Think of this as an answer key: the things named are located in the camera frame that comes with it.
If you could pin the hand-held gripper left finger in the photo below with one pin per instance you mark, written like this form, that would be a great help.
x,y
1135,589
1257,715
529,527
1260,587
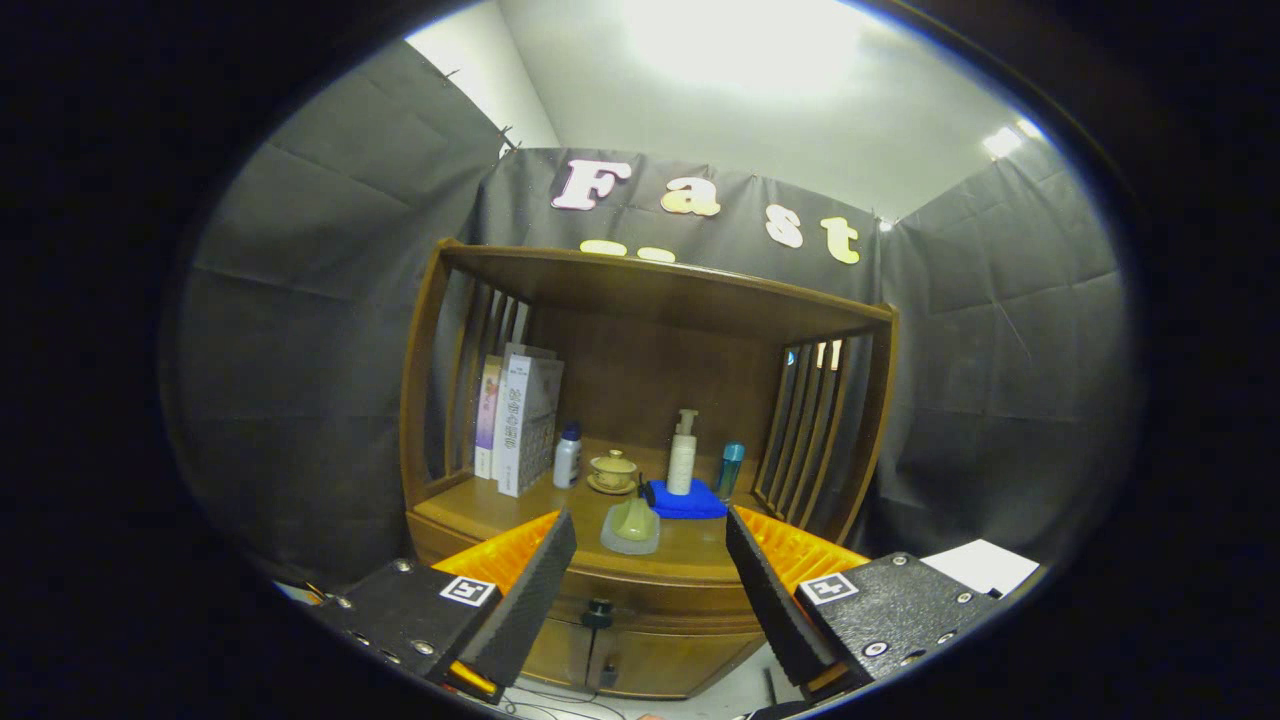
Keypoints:
x,y
525,595

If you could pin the black backdrop cloth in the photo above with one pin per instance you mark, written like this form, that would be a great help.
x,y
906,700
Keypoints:
x,y
320,350

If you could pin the grey book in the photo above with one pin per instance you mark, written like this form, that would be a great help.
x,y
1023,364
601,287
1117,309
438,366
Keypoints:
x,y
530,351

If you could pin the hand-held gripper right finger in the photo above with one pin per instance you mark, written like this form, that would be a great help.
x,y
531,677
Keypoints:
x,y
772,598

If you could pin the yellow ceramic saucer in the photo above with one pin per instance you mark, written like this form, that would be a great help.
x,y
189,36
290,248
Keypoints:
x,y
611,489

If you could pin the blue folded cloth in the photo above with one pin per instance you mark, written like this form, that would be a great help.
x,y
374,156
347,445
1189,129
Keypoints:
x,y
690,505

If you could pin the teal blue bottle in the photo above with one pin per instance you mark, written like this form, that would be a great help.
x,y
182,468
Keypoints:
x,y
731,470

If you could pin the wooden countertop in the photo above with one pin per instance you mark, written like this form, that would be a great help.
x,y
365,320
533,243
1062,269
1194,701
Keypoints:
x,y
690,548

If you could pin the yellow ceramic lidded teacup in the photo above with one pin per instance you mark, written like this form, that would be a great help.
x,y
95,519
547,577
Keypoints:
x,y
613,468

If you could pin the white filing cabinet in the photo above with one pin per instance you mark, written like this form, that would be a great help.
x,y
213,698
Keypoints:
x,y
980,565

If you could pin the brown wooden cabinet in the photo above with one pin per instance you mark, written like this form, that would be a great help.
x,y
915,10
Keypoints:
x,y
660,370

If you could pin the white pump bottle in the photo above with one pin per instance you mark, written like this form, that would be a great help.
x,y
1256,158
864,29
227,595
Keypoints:
x,y
682,460

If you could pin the white book box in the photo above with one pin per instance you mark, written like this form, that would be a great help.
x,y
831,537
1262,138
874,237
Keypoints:
x,y
525,430

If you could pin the wooden drawer with black knob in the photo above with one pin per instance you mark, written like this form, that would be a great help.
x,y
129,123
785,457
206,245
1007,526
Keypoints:
x,y
650,600

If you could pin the purple book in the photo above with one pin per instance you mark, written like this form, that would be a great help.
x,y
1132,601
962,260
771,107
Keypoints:
x,y
488,420

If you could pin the white bottle with blue cap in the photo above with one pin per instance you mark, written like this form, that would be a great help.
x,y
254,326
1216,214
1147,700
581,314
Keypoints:
x,y
567,460

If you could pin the pale green item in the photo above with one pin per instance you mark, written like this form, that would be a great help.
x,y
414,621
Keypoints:
x,y
632,520

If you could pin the large ceiling light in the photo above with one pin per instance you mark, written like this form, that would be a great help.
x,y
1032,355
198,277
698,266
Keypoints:
x,y
745,40

